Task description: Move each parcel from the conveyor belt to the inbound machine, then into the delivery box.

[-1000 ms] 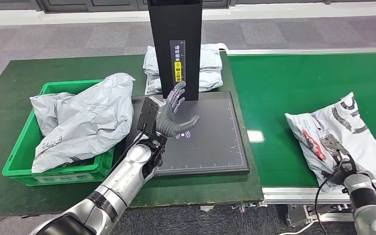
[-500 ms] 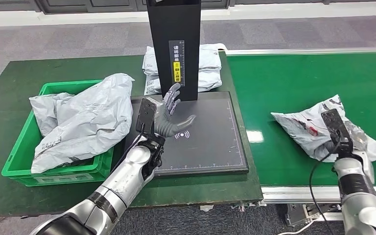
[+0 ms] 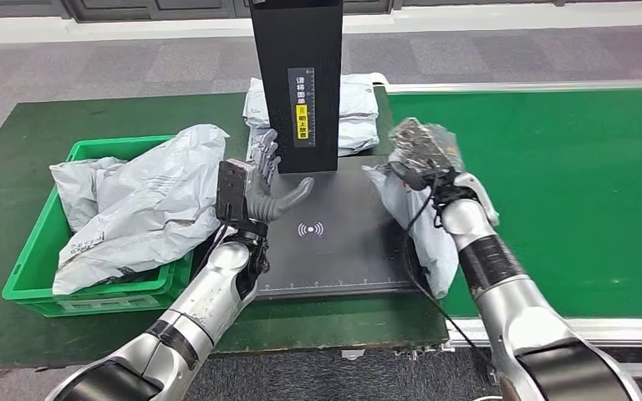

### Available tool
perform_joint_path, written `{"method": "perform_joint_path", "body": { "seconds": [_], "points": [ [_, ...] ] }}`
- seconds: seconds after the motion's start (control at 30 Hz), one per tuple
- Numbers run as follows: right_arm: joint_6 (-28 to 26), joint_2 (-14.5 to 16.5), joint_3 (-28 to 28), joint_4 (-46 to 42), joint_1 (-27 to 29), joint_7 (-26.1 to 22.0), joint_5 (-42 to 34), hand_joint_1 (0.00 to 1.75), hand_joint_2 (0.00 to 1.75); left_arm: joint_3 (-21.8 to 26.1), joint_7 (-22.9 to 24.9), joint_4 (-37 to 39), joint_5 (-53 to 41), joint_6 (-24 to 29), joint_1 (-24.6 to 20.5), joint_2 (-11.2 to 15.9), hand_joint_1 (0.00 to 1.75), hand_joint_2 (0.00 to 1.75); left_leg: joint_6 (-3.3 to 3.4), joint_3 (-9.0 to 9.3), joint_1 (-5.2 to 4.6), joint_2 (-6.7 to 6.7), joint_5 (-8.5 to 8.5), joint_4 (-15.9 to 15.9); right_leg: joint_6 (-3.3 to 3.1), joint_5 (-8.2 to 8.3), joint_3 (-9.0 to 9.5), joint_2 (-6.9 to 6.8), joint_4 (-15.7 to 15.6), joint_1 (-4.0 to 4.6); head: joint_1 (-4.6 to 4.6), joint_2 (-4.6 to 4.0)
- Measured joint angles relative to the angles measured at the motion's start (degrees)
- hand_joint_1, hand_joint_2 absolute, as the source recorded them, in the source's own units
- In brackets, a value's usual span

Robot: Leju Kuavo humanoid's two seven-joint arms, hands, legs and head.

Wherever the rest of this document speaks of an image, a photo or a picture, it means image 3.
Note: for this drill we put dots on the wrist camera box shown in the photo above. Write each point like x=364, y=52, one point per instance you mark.
x=415, y=141
x=232, y=188

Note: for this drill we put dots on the flat white parcel bag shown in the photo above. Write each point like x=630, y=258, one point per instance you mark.
x=360, y=99

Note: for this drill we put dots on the white parcel bag red print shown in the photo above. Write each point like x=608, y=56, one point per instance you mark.
x=432, y=249
x=149, y=210

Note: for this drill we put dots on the grey parcel red stain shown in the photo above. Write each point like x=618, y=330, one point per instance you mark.
x=77, y=188

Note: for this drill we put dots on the ruler label sticker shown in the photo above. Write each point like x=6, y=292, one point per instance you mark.
x=301, y=110

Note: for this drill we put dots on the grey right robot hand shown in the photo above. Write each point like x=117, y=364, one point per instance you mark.
x=451, y=155

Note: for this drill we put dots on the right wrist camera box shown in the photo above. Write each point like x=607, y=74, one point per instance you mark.
x=415, y=141

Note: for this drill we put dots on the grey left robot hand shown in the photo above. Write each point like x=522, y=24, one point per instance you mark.
x=260, y=199

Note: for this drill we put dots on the black inbound scanner machine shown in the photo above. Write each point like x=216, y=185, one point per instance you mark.
x=299, y=44

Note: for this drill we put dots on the glass partition grey frame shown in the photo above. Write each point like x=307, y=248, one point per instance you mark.
x=132, y=8

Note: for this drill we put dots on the white parcel bag QR label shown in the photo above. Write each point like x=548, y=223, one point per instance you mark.
x=357, y=141

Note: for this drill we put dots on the green conveyor belt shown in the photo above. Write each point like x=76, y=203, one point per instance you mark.
x=576, y=193

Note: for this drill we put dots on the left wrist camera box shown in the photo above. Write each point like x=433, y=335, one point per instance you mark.
x=232, y=188

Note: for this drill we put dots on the green plastic crate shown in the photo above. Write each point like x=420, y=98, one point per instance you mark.
x=33, y=265

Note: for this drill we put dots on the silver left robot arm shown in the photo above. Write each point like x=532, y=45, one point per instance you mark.
x=210, y=299

